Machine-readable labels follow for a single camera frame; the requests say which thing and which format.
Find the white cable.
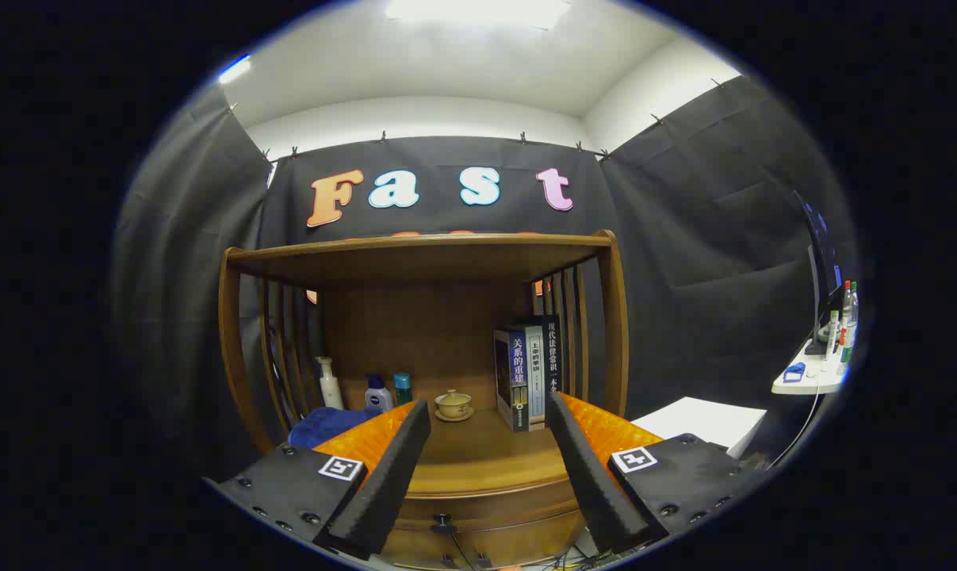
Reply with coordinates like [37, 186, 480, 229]
[768, 393, 821, 469]

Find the wooden cabinet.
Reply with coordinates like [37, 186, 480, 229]
[218, 230, 631, 570]

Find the white lotion bottle blue cap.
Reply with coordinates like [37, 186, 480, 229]
[365, 374, 394, 412]

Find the ceiling light panel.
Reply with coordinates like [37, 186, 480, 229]
[385, 0, 572, 31]

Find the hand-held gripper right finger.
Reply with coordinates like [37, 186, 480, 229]
[545, 391, 768, 556]

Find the black monitor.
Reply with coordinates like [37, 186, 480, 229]
[793, 190, 844, 355]

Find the book with blue spine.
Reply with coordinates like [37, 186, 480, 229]
[493, 328, 530, 433]

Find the book with pale spine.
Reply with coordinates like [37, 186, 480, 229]
[523, 324, 546, 429]

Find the black backdrop cloth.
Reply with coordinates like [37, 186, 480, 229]
[113, 75, 859, 477]

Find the blue towel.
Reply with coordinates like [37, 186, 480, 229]
[289, 406, 384, 449]

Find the white box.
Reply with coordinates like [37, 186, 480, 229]
[630, 397, 768, 459]

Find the book with black spine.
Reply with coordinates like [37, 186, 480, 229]
[538, 315, 564, 397]

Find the wooden cabinet countertop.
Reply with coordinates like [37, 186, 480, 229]
[320, 404, 606, 499]

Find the white side desk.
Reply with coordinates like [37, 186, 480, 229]
[771, 337, 844, 395]

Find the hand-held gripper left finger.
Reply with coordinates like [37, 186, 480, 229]
[205, 399, 433, 560]

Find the wooden drawer with black knob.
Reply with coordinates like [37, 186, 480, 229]
[383, 480, 586, 570]

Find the white pump bottle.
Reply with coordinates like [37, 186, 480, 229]
[317, 357, 344, 411]

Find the beige lidded tea cup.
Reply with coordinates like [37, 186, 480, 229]
[434, 389, 475, 422]

